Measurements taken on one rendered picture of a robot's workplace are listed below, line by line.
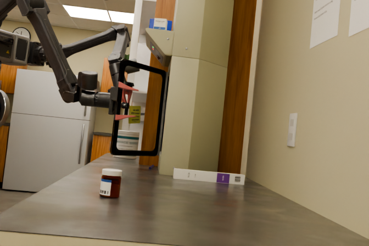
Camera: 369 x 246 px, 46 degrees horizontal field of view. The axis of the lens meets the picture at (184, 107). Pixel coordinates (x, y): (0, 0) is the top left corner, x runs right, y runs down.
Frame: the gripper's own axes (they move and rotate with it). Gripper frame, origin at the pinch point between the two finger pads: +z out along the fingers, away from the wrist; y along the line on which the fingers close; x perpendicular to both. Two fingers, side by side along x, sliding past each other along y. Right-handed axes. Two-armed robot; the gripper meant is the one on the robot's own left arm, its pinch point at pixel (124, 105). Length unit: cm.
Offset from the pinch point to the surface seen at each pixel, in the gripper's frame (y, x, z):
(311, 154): -73, 12, 47
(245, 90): -35, -49, 0
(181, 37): -37.1, 1.6, -14.3
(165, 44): -31.2, 5.5, -13.1
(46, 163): 391, -284, -103
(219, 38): -45.3, -15.1, -13.8
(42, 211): -44, 87, 50
